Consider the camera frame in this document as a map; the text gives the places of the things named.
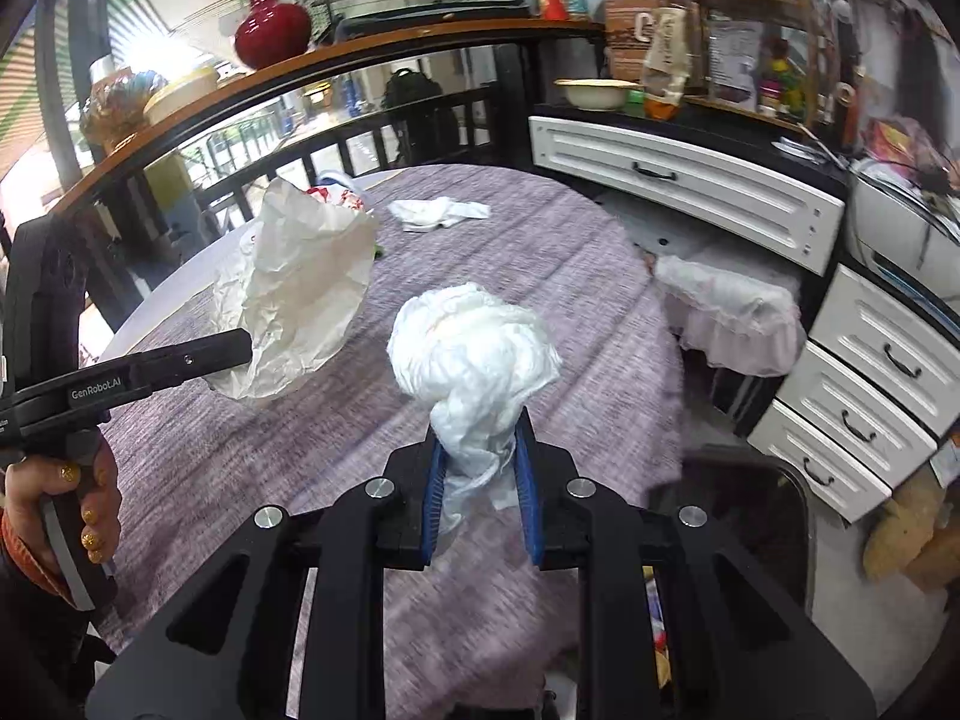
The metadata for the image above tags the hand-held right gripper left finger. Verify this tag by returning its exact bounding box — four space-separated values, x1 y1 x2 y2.
86 424 451 720

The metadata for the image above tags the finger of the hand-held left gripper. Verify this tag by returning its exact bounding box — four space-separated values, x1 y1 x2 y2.
152 328 254 392

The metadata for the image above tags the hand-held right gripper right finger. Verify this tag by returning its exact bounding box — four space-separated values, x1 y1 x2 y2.
514 405 878 720

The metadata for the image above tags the large white plastic bag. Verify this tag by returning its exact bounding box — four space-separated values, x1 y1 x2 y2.
214 176 380 402

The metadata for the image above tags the white plastic wad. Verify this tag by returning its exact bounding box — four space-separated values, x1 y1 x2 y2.
386 281 563 533

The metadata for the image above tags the person's left hand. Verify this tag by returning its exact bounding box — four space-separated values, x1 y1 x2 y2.
0 439 122 565

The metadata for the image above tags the black bin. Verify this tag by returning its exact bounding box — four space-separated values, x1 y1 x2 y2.
649 446 815 691

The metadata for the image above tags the purple woven tablecloth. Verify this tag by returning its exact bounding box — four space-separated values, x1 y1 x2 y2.
97 163 687 691

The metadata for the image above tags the black wooden railing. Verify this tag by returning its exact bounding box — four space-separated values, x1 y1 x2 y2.
75 41 541 331

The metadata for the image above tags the crumpled white tissue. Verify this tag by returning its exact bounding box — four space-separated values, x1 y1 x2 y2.
386 196 492 233

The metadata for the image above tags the cream bowl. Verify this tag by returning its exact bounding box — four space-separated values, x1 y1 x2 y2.
142 64 220 125

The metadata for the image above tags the plastic wrapped brown ornament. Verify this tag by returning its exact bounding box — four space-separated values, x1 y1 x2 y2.
79 66 162 147

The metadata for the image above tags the black backpack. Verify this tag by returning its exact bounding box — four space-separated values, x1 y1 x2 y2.
381 67 460 166

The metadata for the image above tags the curved wooden ledge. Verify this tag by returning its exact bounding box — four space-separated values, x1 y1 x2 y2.
45 19 607 222

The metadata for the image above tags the red ceramic vase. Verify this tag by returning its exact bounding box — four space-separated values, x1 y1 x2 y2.
234 0 312 70

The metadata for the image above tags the white three-drawer cabinet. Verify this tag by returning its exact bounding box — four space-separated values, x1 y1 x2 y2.
748 264 960 522

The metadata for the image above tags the long white drawer cabinet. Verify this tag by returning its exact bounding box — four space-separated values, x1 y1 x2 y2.
529 115 845 276

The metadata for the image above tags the tan sack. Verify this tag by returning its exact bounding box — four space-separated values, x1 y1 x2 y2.
862 476 960 590

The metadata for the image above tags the beige bowl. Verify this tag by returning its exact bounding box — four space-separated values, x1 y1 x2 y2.
553 77 638 112

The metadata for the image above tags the beige and orange snack bag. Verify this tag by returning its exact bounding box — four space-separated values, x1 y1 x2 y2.
643 6 692 121

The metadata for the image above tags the brown printed cardboard box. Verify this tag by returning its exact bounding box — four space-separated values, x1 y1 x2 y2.
604 0 668 80

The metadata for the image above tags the dark food packet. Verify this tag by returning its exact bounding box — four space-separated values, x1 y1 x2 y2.
705 15 766 102

